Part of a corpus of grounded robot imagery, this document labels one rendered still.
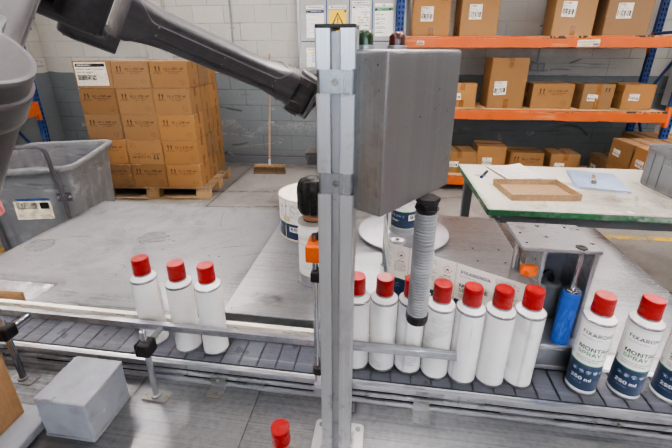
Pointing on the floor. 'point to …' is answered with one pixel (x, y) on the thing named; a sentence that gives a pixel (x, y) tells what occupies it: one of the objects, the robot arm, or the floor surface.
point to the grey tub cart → (52, 186)
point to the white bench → (483, 189)
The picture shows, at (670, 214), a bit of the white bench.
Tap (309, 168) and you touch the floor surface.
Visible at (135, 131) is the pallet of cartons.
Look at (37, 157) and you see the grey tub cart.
